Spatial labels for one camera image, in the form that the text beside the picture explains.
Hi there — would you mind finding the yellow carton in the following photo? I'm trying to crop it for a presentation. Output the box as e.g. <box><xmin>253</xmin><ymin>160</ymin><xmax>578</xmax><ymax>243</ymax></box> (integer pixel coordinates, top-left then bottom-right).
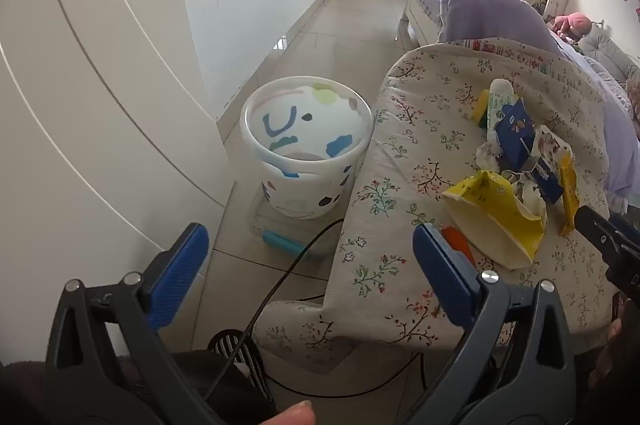
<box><xmin>442</xmin><ymin>169</ymin><xmax>547</xmax><ymax>272</ymax></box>

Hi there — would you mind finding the narrow yellow packet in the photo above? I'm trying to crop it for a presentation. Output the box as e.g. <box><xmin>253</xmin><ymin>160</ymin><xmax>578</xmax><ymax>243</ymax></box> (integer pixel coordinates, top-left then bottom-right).
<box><xmin>557</xmin><ymin>152</ymin><xmax>582</xmax><ymax>237</ymax></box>

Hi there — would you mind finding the grey cloth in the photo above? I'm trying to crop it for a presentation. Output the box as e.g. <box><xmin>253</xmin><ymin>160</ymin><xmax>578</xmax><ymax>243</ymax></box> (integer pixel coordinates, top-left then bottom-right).
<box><xmin>575</xmin><ymin>24</ymin><xmax>640</xmax><ymax>82</ymax></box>

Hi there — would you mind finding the orange packet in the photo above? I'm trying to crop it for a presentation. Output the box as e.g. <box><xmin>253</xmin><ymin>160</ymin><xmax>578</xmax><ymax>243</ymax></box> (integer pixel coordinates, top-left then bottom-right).
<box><xmin>442</xmin><ymin>225</ymin><xmax>477</xmax><ymax>269</ymax></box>

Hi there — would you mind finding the light blue tube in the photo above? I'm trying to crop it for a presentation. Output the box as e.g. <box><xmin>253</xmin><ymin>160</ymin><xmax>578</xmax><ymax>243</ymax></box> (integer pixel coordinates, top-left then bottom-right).
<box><xmin>262</xmin><ymin>229</ymin><xmax>312</xmax><ymax>257</ymax></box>

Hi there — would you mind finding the person's left hand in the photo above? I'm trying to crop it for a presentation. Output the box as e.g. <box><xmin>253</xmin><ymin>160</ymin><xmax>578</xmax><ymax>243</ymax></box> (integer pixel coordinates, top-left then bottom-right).
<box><xmin>269</xmin><ymin>399</ymin><xmax>317</xmax><ymax>425</ymax></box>

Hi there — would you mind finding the black cable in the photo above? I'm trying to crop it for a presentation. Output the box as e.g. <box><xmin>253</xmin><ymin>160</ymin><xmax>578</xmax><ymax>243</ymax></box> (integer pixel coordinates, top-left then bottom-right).
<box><xmin>205</xmin><ymin>218</ymin><xmax>347</xmax><ymax>404</ymax></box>
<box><xmin>264</xmin><ymin>349</ymin><xmax>427</xmax><ymax>397</ymax></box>

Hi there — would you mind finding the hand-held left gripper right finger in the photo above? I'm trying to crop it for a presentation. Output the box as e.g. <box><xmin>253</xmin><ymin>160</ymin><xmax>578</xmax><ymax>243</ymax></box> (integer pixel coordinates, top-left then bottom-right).
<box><xmin>412</xmin><ymin>223</ymin><xmax>577</xmax><ymax>412</ymax></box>

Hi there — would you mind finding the floral tablecloth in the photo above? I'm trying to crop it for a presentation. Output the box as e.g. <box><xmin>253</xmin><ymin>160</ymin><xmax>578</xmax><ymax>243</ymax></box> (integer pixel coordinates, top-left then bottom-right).
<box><xmin>252</xmin><ymin>38</ymin><xmax>626</xmax><ymax>362</ymax></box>

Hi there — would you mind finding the white snack packet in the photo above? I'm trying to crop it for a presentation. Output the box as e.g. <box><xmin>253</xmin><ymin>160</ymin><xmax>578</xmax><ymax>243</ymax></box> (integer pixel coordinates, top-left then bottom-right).
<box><xmin>529</xmin><ymin>124</ymin><xmax>574</xmax><ymax>172</ymax></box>

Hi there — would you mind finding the yellow green sponge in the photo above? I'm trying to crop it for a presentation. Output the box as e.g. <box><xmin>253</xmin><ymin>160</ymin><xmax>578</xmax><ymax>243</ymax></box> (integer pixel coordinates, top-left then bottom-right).
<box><xmin>471</xmin><ymin>88</ymin><xmax>492</xmax><ymax>127</ymax></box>

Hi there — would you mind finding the striped slipper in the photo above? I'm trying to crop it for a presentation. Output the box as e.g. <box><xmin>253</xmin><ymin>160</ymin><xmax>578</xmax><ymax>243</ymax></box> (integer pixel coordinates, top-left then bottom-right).
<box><xmin>207</xmin><ymin>328</ymin><xmax>274</xmax><ymax>407</ymax></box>

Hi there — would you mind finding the white wardrobe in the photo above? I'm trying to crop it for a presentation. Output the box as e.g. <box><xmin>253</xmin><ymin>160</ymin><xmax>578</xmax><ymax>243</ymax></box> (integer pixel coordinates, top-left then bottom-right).
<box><xmin>0</xmin><ymin>0</ymin><xmax>228</xmax><ymax>368</ymax></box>

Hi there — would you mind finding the purple pillow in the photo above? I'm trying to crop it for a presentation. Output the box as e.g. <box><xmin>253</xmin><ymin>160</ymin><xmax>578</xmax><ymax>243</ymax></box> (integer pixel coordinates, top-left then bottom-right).
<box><xmin>439</xmin><ymin>0</ymin><xmax>568</xmax><ymax>57</ymax></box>

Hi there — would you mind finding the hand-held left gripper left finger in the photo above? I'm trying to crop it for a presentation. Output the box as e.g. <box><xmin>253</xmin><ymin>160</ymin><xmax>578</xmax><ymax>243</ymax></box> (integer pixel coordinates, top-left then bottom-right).
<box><xmin>45</xmin><ymin>222</ymin><xmax>217</xmax><ymax>412</ymax></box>

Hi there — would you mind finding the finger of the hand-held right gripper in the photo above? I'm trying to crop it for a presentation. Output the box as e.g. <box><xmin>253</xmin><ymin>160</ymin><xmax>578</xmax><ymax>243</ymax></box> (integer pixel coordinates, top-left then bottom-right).
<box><xmin>607</xmin><ymin>212</ymin><xmax>640</xmax><ymax>240</ymax></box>
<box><xmin>574</xmin><ymin>204</ymin><xmax>640</xmax><ymax>267</ymax></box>

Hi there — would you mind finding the pink plush toy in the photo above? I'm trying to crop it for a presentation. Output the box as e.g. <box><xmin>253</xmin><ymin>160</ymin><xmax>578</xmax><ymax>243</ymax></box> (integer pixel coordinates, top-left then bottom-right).
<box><xmin>552</xmin><ymin>11</ymin><xmax>594</xmax><ymax>47</ymax></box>

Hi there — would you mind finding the dark blue carton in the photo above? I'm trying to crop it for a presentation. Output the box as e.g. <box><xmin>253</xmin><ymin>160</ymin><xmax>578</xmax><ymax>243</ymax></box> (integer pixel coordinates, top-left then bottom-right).
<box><xmin>494</xmin><ymin>98</ymin><xmax>567</xmax><ymax>207</ymax></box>

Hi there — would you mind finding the white patterned trash bin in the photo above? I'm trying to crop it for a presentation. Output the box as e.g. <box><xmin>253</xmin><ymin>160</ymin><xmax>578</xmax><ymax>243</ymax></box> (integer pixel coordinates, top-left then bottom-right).
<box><xmin>240</xmin><ymin>75</ymin><xmax>374</xmax><ymax>222</ymax></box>

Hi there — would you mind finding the white drink bottle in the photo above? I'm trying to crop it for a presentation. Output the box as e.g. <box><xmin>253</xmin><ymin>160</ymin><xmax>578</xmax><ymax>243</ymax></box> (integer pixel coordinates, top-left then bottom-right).
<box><xmin>486</xmin><ymin>77</ymin><xmax>517</xmax><ymax>142</ymax></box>

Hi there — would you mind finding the crumpled white tissue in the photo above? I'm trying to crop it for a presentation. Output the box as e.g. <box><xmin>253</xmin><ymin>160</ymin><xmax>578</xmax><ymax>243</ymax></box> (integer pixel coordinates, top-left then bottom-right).
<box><xmin>475</xmin><ymin>140</ymin><xmax>507</xmax><ymax>172</ymax></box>
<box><xmin>509</xmin><ymin>172</ymin><xmax>549</xmax><ymax>220</ymax></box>

